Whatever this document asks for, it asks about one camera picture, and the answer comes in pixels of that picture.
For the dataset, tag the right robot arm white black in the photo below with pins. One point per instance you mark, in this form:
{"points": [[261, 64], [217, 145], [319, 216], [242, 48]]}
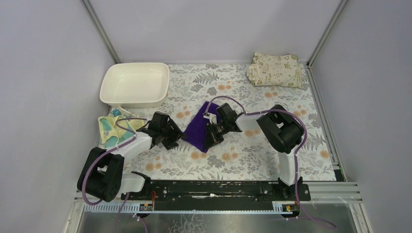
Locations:
{"points": [[284, 131]]}

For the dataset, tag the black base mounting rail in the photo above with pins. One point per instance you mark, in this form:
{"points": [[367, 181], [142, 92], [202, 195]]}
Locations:
{"points": [[174, 195]]}

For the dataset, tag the yellow teal patterned towel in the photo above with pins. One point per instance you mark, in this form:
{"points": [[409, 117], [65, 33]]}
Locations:
{"points": [[117, 127]]}

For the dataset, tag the white cable duct strip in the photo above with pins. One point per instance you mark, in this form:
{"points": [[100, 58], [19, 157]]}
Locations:
{"points": [[112, 207]]}

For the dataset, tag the floral patterned table mat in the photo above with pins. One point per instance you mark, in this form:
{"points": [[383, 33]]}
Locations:
{"points": [[241, 156]]}

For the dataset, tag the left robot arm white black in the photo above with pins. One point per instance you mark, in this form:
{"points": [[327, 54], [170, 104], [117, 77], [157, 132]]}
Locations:
{"points": [[103, 178]]}

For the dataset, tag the purple towel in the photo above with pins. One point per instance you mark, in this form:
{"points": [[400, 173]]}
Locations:
{"points": [[195, 133]]}

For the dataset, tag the cream patterned folded towel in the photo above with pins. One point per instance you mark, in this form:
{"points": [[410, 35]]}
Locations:
{"points": [[269, 70]]}

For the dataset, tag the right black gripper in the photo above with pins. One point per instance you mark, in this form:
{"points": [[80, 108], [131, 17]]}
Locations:
{"points": [[213, 132]]}

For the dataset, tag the white rectangular basin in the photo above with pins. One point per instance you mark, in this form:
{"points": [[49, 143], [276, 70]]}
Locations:
{"points": [[135, 85]]}

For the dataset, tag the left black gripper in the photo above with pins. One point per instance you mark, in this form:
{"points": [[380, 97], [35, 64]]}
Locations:
{"points": [[172, 133]]}

